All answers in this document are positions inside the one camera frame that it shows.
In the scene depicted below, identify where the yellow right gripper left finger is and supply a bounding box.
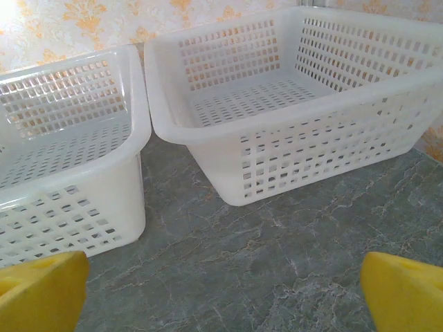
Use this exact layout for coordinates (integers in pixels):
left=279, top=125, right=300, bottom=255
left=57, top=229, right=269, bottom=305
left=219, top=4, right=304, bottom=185
left=0, top=250, right=90, bottom=332

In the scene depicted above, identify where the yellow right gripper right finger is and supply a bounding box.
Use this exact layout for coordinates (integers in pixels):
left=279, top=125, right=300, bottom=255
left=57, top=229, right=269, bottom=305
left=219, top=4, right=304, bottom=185
left=359, top=251, right=443, bottom=332

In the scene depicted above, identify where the white perforated plastic basket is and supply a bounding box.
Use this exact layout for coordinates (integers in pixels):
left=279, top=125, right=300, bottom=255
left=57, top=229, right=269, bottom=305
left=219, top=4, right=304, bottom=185
left=0, top=44, right=152, bottom=269
left=143, top=5, right=443, bottom=208

